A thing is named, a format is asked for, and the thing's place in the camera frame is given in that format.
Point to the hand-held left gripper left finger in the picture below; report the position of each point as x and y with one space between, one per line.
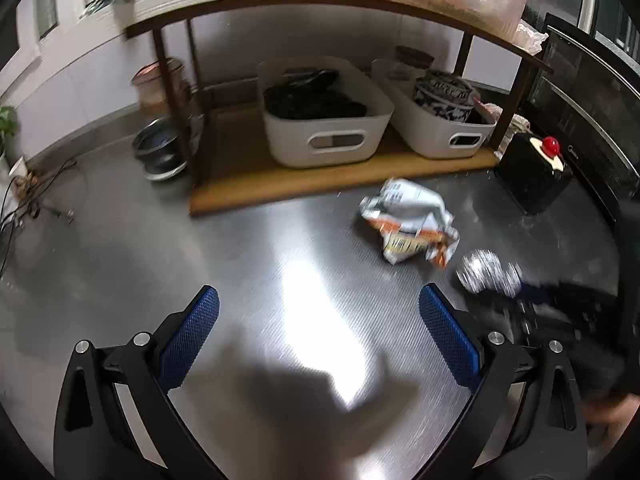
192 330

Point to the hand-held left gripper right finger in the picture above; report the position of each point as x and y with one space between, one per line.
447 330

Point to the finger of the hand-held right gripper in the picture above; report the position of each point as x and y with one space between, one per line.
500 305

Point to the silver foil ball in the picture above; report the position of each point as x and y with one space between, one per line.
487 270

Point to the person's right hand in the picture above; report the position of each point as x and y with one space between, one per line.
612 412

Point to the crumpled white orange wrapper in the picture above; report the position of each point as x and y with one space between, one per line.
407 220

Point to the black box with red knob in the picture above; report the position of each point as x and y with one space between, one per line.
532 180

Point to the wooden shelf rack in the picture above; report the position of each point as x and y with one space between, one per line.
300 187

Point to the white storage bin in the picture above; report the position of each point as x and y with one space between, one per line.
330 135
430 137

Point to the stacked metal bowls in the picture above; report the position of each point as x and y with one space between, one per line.
157 150

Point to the stack of patterned bowls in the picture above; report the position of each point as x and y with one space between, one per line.
445 95

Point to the black oven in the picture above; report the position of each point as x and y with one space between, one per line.
585 105

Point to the white plant pot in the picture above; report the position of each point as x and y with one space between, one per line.
17 167

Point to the black items in bin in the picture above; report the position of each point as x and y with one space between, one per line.
315 100

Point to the crumpled white paper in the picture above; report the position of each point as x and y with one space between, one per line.
532 37

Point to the green potted plant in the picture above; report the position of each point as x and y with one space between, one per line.
7 127

